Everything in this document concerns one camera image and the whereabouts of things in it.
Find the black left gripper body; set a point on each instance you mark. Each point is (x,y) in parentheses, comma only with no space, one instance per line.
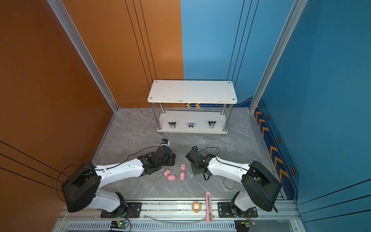
(171,161)

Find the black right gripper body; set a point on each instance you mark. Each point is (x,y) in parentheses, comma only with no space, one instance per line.
(194,169)

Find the black purple figurine toy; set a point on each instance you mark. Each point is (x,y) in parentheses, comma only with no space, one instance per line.
(212,124)

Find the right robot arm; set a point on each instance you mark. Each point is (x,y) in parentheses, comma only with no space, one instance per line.
(261,186)

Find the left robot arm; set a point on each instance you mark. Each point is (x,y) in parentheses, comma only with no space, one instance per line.
(83,188)

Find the white two-tier shelf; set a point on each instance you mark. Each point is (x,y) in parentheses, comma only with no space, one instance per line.
(189,92)

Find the clear tape roll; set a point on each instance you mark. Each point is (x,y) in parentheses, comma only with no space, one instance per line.
(229,185)

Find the small beige tape roll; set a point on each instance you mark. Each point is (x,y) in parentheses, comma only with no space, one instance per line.
(196,207)

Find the pink utility knife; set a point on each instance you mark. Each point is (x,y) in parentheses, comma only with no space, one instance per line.
(209,210)

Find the right circuit board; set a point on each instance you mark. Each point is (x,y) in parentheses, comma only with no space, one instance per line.
(244,225)

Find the green circuit board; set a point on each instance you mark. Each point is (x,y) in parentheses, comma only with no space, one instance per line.
(119,225)

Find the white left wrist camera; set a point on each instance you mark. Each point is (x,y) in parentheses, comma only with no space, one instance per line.
(165,142)

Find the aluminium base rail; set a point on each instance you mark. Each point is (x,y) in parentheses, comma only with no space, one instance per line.
(166,215)

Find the aluminium corner post left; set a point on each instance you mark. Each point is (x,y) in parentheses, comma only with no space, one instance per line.
(72,32)

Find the aluminium corner post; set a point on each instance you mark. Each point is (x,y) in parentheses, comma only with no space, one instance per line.
(285,35)
(72,32)

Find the aluminium corner post right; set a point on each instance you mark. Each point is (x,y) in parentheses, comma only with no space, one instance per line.
(285,35)

